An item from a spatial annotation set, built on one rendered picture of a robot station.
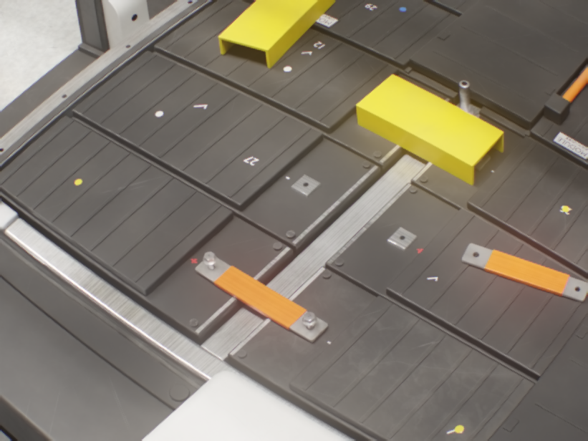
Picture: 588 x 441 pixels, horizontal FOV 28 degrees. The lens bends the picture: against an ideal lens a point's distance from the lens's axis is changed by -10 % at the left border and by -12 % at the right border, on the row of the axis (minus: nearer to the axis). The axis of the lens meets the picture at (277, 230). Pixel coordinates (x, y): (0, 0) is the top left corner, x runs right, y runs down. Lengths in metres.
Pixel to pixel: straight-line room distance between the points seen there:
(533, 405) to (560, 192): 0.30
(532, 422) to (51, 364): 0.45
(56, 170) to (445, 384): 0.53
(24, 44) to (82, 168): 1.99
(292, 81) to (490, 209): 0.30
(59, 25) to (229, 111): 2.00
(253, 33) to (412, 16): 0.21
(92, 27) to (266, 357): 0.70
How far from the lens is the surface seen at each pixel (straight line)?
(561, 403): 1.17
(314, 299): 1.28
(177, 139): 1.45
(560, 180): 1.38
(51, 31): 3.42
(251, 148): 1.42
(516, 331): 1.23
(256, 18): 1.55
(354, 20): 1.59
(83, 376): 1.12
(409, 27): 1.58
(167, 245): 1.33
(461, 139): 1.39
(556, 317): 1.25
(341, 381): 1.20
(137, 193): 1.39
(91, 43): 1.81
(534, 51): 1.54
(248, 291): 1.28
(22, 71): 3.31
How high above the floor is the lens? 1.97
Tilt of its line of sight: 47 degrees down
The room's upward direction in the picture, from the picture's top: 8 degrees counter-clockwise
